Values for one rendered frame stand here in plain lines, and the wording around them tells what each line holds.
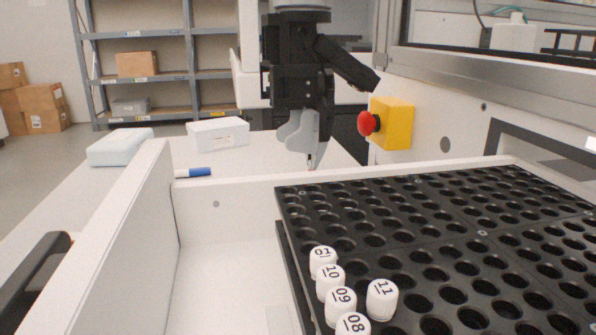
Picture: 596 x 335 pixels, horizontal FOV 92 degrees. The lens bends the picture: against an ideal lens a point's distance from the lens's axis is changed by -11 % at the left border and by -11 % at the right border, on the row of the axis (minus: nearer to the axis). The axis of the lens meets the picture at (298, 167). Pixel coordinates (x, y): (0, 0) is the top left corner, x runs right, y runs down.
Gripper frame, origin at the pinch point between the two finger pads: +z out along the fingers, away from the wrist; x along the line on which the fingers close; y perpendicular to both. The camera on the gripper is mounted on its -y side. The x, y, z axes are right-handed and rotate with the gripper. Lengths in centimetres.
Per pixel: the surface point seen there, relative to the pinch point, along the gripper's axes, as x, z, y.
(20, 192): -209, 82, 146
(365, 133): 0.0, -3.1, -8.1
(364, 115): -0.6, -5.7, -8.1
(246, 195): 17.4, -4.6, 13.5
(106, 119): -364, 67, 110
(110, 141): -30.6, 2.7, 33.9
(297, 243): 27.5, -6.4, 12.6
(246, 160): -21.3, 7.1, 6.7
